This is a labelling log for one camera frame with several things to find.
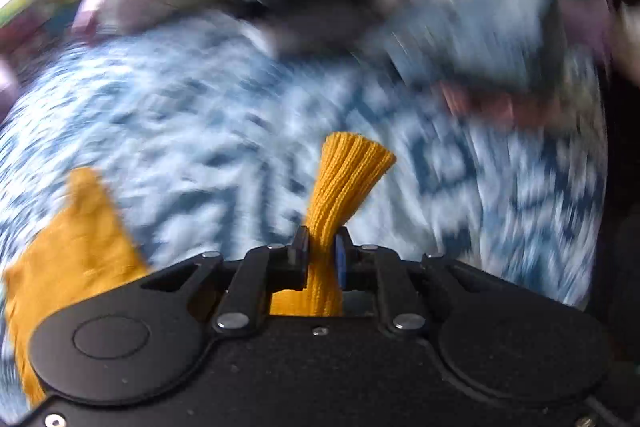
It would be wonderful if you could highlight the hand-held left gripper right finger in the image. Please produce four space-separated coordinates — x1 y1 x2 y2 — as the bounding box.
334 231 501 337

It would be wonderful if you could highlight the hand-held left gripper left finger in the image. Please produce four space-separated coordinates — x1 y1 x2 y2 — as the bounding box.
141 227 311 338

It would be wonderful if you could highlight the yellow knit sweater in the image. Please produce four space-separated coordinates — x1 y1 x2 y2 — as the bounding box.
2 132 398 408

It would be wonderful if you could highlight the blue patterned bedspread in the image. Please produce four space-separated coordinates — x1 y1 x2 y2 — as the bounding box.
0 9 608 427

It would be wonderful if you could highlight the light blue folded garment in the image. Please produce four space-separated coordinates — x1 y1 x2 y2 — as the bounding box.
382 0 568 95

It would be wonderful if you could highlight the purple blanket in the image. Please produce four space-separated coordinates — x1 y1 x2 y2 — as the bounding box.
552 0 618 62

